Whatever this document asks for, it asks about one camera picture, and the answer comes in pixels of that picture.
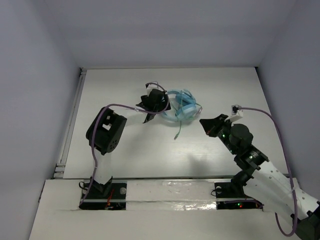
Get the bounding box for green headphone cable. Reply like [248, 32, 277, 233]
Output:
[173, 102, 203, 140]

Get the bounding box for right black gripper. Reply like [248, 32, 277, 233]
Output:
[200, 113, 238, 155]

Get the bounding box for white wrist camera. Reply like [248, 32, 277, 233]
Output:
[225, 104, 244, 123]
[145, 81, 160, 96]

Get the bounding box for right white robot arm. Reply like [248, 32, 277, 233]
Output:
[199, 114, 320, 240]

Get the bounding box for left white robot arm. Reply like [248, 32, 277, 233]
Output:
[82, 88, 171, 200]

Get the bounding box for silver taped rail cover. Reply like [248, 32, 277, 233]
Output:
[125, 180, 217, 211]

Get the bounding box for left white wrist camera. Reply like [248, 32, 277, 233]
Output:
[145, 81, 160, 96]

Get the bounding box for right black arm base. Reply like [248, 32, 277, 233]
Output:
[210, 170, 264, 210]

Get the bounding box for light blue headphones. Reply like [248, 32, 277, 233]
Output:
[160, 89, 203, 122]

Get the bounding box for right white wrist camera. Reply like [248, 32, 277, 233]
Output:
[225, 104, 244, 123]

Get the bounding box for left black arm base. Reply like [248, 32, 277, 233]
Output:
[78, 178, 127, 211]

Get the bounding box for aluminium side rail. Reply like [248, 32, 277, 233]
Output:
[52, 67, 87, 179]

